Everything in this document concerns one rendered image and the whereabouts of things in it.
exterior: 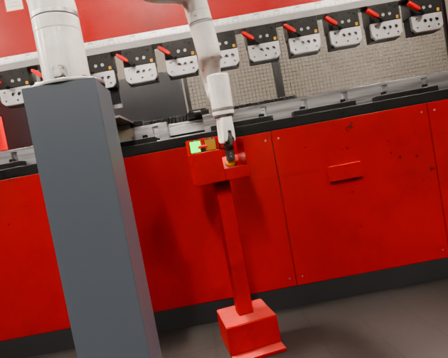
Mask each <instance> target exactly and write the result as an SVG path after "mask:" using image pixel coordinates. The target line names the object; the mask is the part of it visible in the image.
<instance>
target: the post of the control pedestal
mask: <svg viewBox="0 0 448 358"><path fill-rule="evenodd" d="M213 191H214V195H215V202H216V207H217V211H218V218H219V222H220V229H221V234H222V238H223V245H224V249H225V256H226V261H227V265H228V272H229V276H230V283H231V288H232V292H233V299H234V303H235V310H236V312H237V313H238V315H239V316H241V315H245V314H248V313H253V308H252V301H251V296H250V289H249V285H248V280H247V273H246V269H245V262H244V257H243V253H242V246H241V241H240V234H239V230H238V223H237V218H236V214H235V207H234V203H233V196H232V191H231V187H230V180H225V181H221V182H217V183H213Z"/></svg>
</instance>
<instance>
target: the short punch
mask: <svg viewBox="0 0 448 358"><path fill-rule="evenodd" d="M109 91H110V94H111V98H112V105H113V109H117V108H121V107H123V106H122V97H121V93H120V89H119V88H114V89H109Z"/></svg>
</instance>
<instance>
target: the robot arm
mask: <svg viewBox="0 0 448 358"><path fill-rule="evenodd" d="M143 1H147V2H149V3H154V4H180V5H182V6H183V8H184V10H185V13H186V18H187V20H188V24H189V28H190V30H191V35H192V38H193V42H194V45H195V47H196V52H197V54H198V62H199V68H200V72H201V78H202V81H203V86H204V88H205V91H206V94H207V97H208V99H209V101H210V103H211V108H212V113H213V116H215V119H216V121H217V130H218V141H219V143H224V147H225V151H226V152H225V155H226V160H227V161H234V160H235V153H234V148H233V142H234V141H235V130H234V126H233V120H232V116H234V115H233V114H232V113H234V108H233V99H232V95H231V89H230V81H229V76H228V73H226V72H221V71H220V47H219V44H218V39H217V35H216V32H215V27H214V25H213V19H212V17H211V14H210V9H209V6H208V2H207V0H143ZM26 2H27V4H28V10H29V13H30V18H31V24H32V28H33V34H34V38H35V42H36V48H37V52H38V59H39V63H40V66H41V73H42V76H43V81H42V82H34V85H33V86H32V87H37V86H41V85H49V84H54V83H59V82H67V81H72V80H80V79H85V78H90V77H91V76H90V71H89V66H88V62H87V56H86V52H85V45H84V41H83V37H82V31H81V27H80V20H79V16H78V10H77V7H76V4H75V1H74V0H26ZM228 141H229V142H228Z"/></svg>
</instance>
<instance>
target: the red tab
mask: <svg viewBox="0 0 448 358"><path fill-rule="evenodd" d="M328 172H329V180H330V182H335V181H339V180H346V179H350V178H357V177H362V176H363V171H362V166H361V162H360V161H357V162H353V163H346V164H341V165H337V166H330V167H328Z"/></svg>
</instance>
